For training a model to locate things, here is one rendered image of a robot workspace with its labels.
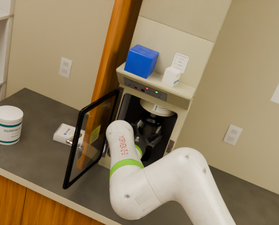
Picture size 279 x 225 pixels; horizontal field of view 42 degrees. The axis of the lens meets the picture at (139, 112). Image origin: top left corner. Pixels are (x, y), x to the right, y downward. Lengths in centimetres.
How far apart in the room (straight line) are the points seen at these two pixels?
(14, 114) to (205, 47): 94
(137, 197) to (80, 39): 132
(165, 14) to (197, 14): 13
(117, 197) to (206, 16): 78
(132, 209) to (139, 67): 64
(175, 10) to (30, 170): 94
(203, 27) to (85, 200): 88
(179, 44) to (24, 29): 111
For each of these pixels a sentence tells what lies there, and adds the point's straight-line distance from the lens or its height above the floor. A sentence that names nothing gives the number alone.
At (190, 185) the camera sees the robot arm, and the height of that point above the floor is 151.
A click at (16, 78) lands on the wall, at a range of 243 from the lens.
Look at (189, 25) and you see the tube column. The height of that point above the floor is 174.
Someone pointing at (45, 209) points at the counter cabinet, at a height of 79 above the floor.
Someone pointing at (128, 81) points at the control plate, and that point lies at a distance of 150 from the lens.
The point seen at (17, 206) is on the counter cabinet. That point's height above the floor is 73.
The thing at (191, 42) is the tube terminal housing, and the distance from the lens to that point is 146.
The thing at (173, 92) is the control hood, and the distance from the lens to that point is 141.
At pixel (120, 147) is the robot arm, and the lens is 120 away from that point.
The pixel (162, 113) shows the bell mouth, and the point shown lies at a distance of 162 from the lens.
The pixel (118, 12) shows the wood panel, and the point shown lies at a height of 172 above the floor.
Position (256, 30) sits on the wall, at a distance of 187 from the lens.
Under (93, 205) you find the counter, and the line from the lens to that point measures 162.
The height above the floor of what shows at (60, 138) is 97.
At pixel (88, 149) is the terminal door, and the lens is 158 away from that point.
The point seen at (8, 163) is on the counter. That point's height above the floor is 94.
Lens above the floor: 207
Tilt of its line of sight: 28 degrees down
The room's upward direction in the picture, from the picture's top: 18 degrees clockwise
